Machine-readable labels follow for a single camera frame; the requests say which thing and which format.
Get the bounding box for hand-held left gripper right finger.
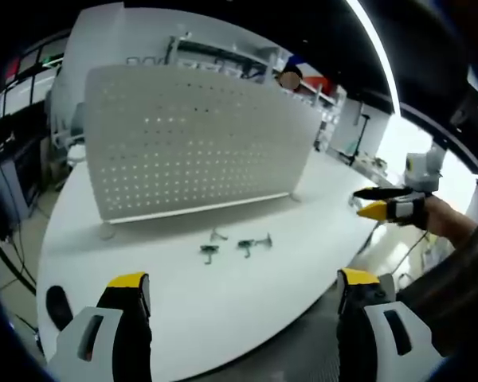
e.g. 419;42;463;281
336;267;443;382

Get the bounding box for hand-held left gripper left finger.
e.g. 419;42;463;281
47;271;153;382

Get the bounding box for white perforated mounting plate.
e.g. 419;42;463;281
83;64;322;240

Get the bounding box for black oval object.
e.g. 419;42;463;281
45;285;75;332

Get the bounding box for black floor stand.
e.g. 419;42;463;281
334;114;372;165

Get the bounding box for person's dark clothing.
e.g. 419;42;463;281
394;216;478;359

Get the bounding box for ceiling light strip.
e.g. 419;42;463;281
345;0;404;117

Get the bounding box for white shelving rack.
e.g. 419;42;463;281
167;32;290;85

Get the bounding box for thin grey cable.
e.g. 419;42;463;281
396;229;429;276

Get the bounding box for black floor cable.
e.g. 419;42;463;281
0;222;39;298

